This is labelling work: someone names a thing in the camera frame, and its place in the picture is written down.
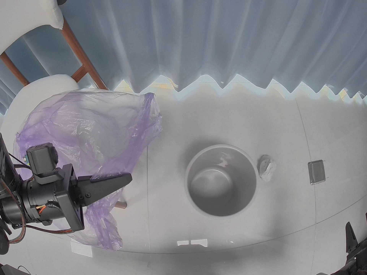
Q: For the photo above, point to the white paper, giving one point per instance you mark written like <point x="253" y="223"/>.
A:
<point x="266" y="167"/>

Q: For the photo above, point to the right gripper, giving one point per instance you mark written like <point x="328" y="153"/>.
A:
<point x="358" y="268"/>

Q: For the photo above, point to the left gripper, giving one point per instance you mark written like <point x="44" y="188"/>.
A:
<point x="46" y="202"/>

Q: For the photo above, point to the white trash bin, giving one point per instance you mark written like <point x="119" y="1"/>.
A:
<point x="200" y="159"/>

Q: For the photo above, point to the white padded wooden chair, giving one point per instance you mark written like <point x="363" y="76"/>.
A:
<point x="28" y="10"/>

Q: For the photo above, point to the pale blue curtain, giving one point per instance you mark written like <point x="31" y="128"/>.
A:
<point x="200" y="24"/>

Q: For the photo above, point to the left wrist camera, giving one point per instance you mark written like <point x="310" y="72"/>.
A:
<point x="43" y="159"/>

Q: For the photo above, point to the purple plastic bag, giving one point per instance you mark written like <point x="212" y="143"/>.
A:
<point x="86" y="125"/>

